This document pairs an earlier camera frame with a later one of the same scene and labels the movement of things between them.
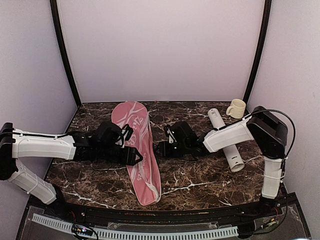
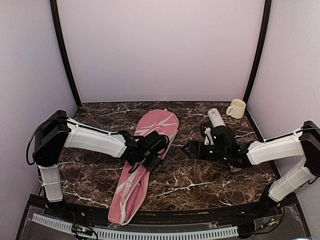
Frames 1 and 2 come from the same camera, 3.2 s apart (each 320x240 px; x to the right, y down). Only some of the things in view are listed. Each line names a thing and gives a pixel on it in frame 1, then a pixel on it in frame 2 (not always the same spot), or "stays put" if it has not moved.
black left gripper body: (106, 153) to (154, 166)
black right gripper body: (175, 152) to (220, 154)
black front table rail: (75, 211) stays put
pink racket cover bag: (145, 175) to (132, 185)
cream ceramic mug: (237, 109) stays put
